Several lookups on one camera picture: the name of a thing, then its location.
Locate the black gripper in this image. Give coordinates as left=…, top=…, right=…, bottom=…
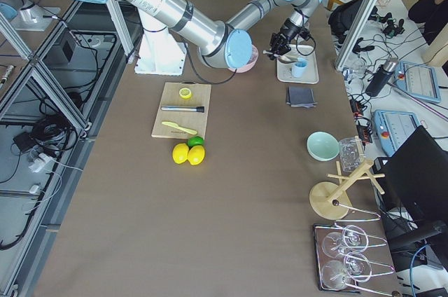
left=269, top=18, right=312, bottom=60

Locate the metal ice scoop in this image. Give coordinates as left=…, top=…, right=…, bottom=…
left=262, top=50, right=298, bottom=64

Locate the pink bowl of ice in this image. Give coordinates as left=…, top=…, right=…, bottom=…
left=229, top=45, right=259, bottom=73

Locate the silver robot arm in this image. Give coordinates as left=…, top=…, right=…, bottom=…
left=79, top=0, right=322, bottom=69

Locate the light blue cup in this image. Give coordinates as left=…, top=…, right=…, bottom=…
left=291, top=58, right=308, bottom=78

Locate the wooden cup tree stand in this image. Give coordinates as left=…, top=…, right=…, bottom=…
left=309, top=159, right=385, bottom=221

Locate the cream serving tray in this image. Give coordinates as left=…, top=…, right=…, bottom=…
left=276, top=45, right=319, bottom=84

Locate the grey folded cloth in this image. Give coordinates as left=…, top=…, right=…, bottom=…
left=286, top=86, right=316, bottom=108

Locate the black backpack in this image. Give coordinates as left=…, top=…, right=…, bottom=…
left=328, top=0, right=363, bottom=44

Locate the wooden cutting board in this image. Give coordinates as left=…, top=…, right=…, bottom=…
left=151, top=82, right=211, bottom=139

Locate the black insulated bottle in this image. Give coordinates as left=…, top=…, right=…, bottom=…
left=365, top=57, right=399, bottom=97

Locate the halved lemon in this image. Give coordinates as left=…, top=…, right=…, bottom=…
left=178, top=88, right=193, bottom=99

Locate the green ceramic bowl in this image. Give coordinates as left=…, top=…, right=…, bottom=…
left=307, top=132, right=339, bottom=161

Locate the steel muddler black tip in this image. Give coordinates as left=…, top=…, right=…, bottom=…
left=160, top=106, right=205, bottom=113

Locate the glass mason jar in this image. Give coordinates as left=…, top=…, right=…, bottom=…
left=339, top=137, right=364, bottom=172

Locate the green lime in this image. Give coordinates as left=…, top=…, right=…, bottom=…
left=187, top=136, right=204, bottom=148

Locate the yellow plastic knife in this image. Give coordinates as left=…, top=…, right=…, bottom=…
left=161, top=121, right=197, bottom=135

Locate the whole yellow lemon back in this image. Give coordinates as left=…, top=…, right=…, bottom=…
left=188, top=145, right=205, bottom=165

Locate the whole yellow lemon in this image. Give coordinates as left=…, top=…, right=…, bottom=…
left=188, top=145, right=205, bottom=165
left=171, top=143, right=190, bottom=164

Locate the lower teach pendant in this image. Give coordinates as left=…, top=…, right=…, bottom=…
left=373, top=109, right=419, bottom=157

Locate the teach pendant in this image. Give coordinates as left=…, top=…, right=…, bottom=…
left=394, top=61, right=441, bottom=104
left=373, top=109, right=419, bottom=157

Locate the upper teach pendant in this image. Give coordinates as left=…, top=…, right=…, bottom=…
left=394, top=61, right=441, bottom=104

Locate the whole yellow lemon front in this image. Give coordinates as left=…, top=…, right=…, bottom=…
left=171, top=143, right=190, bottom=164

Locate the black laptop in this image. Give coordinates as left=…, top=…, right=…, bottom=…
left=382, top=126, right=447, bottom=223

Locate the black tray with glasses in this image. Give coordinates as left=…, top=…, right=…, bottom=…
left=313, top=224, right=397, bottom=296

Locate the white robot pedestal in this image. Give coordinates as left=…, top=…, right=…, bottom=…
left=135, top=10, right=186, bottom=76

